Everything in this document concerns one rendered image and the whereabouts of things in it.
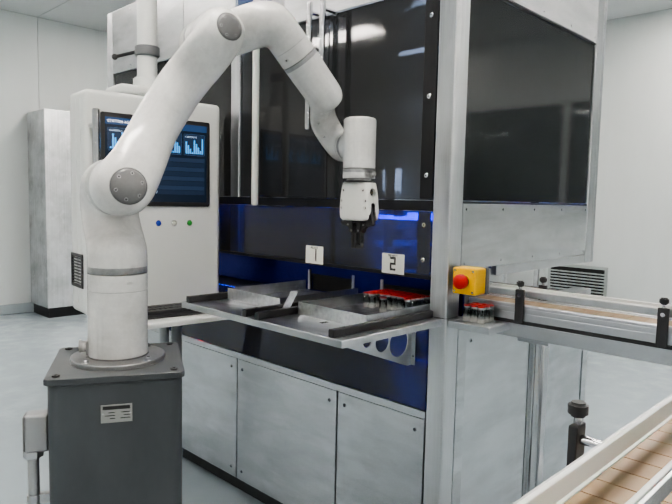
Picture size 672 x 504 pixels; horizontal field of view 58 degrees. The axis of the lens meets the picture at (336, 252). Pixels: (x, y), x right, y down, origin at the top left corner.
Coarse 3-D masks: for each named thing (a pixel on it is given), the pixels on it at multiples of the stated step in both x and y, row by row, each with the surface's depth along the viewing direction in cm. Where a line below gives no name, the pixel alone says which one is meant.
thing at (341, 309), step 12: (312, 300) 176; (324, 300) 180; (336, 300) 184; (348, 300) 187; (360, 300) 191; (300, 312) 172; (312, 312) 169; (324, 312) 166; (336, 312) 162; (348, 312) 159; (360, 312) 177; (372, 312) 177; (384, 312) 160; (396, 312) 163; (408, 312) 167; (348, 324) 159
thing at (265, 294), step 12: (228, 288) 196; (240, 288) 200; (252, 288) 203; (264, 288) 207; (276, 288) 211; (288, 288) 215; (300, 288) 219; (240, 300) 192; (252, 300) 188; (264, 300) 184; (276, 300) 180; (300, 300) 184
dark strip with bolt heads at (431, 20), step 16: (432, 0) 168; (432, 16) 168; (432, 32) 168; (432, 48) 169; (432, 64) 169; (432, 80) 169; (432, 96) 169; (432, 112) 170; (432, 128) 170; (432, 144) 170; (432, 160) 170; (432, 176) 171; (432, 192) 171
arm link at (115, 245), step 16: (80, 192) 129; (80, 208) 130; (96, 208) 126; (96, 224) 127; (112, 224) 128; (128, 224) 131; (96, 240) 124; (112, 240) 123; (128, 240) 125; (144, 240) 130; (96, 256) 122; (112, 256) 122; (128, 256) 123; (144, 256) 127; (96, 272) 122; (112, 272) 122; (128, 272) 123; (144, 272) 127
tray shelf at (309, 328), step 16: (192, 304) 186; (208, 304) 186; (224, 304) 186; (240, 304) 187; (240, 320) 169; (256, 320) 164; (272, 320) 164; (288, 320) 164; (304, 320) 165; (320, 320) 165; (432, 320) 168; (304, 336) 151; (320, 336) 147; (352, 336) 146; (368, 336) 148; (384, 336) 153
